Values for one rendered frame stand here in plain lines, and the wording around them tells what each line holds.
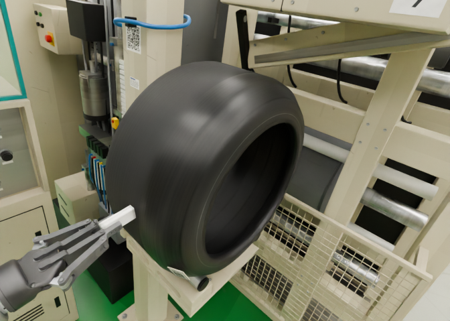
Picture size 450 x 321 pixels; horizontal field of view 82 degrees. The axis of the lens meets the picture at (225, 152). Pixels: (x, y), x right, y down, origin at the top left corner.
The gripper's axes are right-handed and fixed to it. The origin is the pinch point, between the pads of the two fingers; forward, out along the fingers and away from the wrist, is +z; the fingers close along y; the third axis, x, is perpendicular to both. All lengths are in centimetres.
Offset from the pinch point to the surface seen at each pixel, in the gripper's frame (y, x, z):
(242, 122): -11.7, -18.3, 24.2
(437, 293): -99, 147, 172
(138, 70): 31.2, -17.8, 27.9
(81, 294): 74, 121, -7
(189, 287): -6.0, 36.4, 12.5
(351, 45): -15, -28, 69
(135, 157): 3.5, -10.3, 8.0
